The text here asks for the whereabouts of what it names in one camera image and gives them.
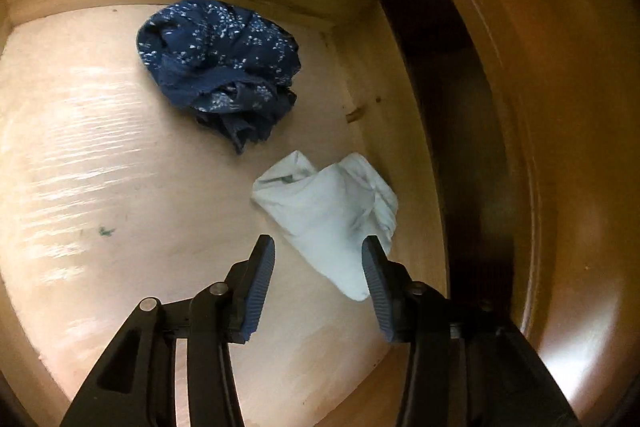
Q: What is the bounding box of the wooden drawer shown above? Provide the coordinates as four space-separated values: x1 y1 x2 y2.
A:
0 0 451 427

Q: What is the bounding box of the pale mint white underwear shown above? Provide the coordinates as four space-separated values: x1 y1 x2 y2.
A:
251 150 399 303

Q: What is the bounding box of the wooden bed frame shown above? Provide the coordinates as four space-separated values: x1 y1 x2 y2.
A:
280 0 640 427

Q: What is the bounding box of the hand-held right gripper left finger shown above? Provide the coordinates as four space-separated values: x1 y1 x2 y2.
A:
60 234 277 427

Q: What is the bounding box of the navy floral underwear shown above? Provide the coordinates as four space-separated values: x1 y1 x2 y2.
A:
136 0 302 156

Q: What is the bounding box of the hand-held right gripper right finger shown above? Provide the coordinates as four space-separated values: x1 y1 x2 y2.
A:
361 235 581 427

